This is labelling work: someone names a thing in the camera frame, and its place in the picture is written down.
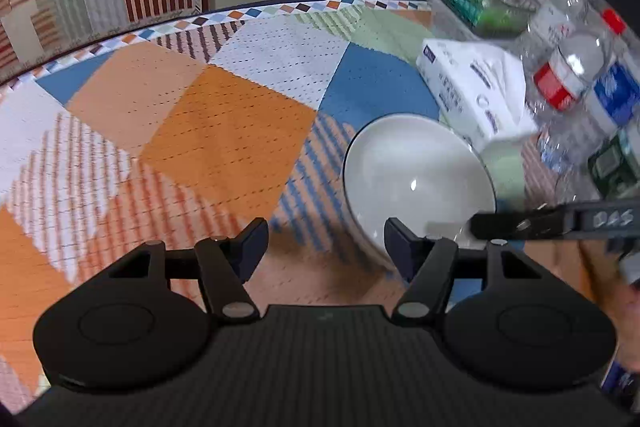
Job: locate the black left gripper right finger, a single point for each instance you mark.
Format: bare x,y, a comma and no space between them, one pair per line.
439,272

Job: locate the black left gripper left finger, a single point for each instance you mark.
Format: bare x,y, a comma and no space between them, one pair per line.
221,267

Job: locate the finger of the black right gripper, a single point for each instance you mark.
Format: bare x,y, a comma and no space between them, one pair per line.
539,224

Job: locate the green label water bottle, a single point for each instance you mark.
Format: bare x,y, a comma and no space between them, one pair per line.
610,173

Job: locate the blue label water bottle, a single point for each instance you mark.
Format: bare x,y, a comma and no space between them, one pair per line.
608,105

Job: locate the red label water bottle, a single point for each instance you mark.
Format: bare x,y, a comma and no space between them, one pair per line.
567,45

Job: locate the colourful patchwork tablecloth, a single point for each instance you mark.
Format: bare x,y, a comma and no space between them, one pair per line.
190,129

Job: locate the white tissue box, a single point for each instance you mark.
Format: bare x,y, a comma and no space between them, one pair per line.
480,89

